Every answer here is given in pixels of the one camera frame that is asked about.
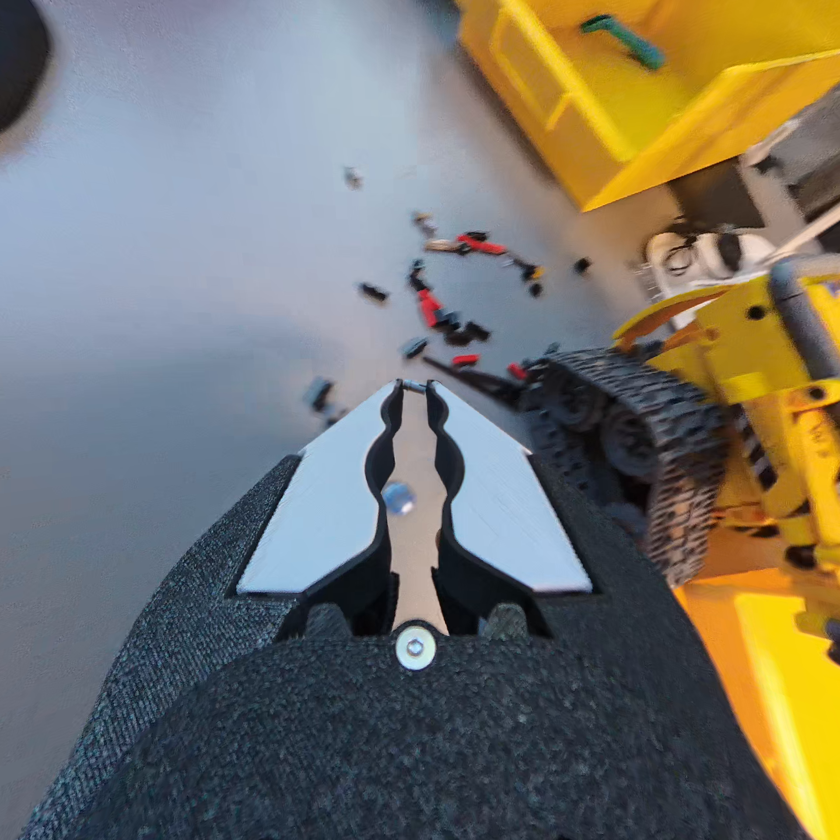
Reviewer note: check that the small grey connector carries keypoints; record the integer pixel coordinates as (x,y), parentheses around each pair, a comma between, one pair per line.
(319,394)

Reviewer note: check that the yellow storage bin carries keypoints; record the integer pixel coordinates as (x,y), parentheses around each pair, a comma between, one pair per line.
(617,118)

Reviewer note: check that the printed paper sheets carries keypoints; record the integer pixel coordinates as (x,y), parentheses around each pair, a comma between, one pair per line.
(715,256)

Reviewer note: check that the clear round stud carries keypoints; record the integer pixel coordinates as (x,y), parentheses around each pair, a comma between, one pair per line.
(398,496)

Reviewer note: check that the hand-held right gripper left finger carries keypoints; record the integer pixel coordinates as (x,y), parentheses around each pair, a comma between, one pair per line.
(315,525)

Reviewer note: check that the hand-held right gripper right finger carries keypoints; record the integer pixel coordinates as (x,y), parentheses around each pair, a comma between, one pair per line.
(512,525)

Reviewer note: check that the yellow tracked toy robot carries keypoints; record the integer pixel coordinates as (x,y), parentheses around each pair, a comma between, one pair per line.
(775,341)

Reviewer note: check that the yellow parts tray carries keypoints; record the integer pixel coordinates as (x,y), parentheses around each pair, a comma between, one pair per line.
(788,735)

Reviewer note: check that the green curved tool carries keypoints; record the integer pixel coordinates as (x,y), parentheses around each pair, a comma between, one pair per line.
(628,40)

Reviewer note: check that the pile of small pins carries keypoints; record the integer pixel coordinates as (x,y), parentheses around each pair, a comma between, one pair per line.
(429,309)

